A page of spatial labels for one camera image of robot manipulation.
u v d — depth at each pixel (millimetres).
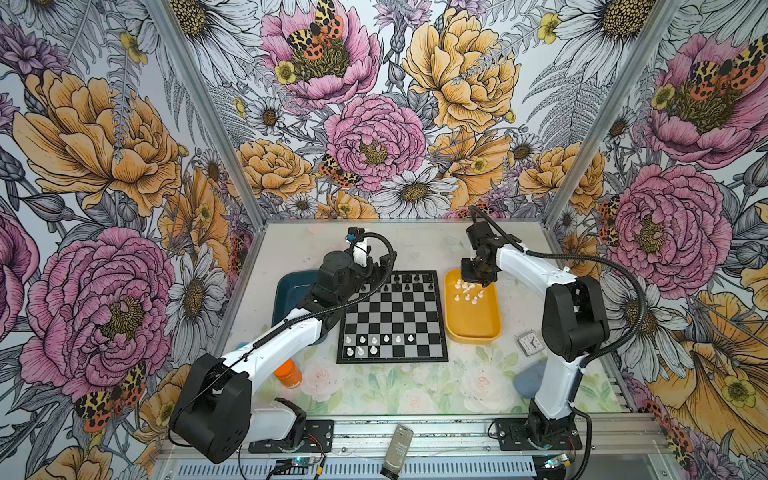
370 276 663
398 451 687
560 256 1193
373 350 853
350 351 852
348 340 874
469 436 761
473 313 990
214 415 411
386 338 874
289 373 755
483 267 811
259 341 485
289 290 954
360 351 851
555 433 677
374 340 873
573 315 510
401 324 917
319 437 730
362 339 873
